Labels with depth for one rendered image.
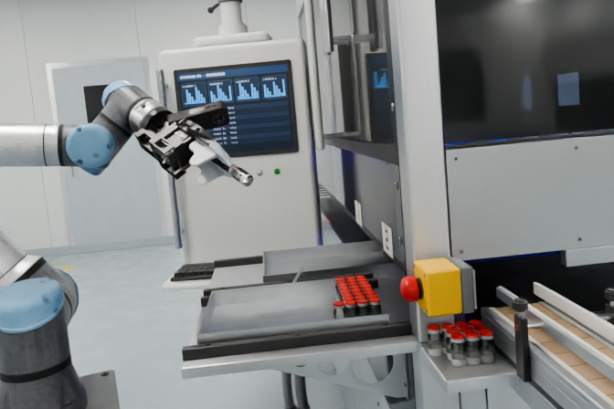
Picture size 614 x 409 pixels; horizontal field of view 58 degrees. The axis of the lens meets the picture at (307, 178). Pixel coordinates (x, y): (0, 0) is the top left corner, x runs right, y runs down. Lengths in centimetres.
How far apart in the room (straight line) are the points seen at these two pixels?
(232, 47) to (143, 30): 478
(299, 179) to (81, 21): 521
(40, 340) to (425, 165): 71
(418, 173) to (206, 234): 117
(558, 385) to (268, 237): 130
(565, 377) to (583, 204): 36
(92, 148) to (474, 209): 65
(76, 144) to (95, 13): 584
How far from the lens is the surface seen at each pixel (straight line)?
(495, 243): 98
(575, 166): 103
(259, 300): 126
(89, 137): 101
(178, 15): 663
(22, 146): 104
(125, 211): 670
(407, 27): 93
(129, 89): 117
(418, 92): 92
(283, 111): 187
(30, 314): 106
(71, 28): 687
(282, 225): 191
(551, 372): 81
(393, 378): 113
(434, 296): 87
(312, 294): 126
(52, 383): 110
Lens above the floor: 127
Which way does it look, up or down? 6 degrees down
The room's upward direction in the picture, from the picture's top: 5 degrees counter-clockwise
